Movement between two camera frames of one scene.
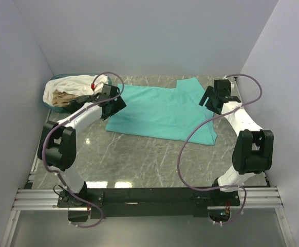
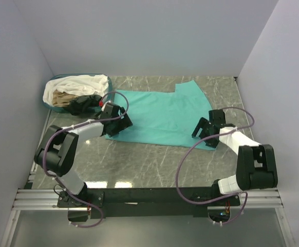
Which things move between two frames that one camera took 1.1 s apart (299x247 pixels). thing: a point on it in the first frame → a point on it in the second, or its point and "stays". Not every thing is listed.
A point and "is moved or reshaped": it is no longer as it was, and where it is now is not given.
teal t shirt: (169, 112) is moved or reshaped
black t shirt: (76, 102) stays
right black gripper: (209, 93) → (204, 124)
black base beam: (149, 203) stays
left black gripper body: (117, 105) → (119, 125)
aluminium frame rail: (30, 199) stays
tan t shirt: (61, 99) stays
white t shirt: (76, 84) stays
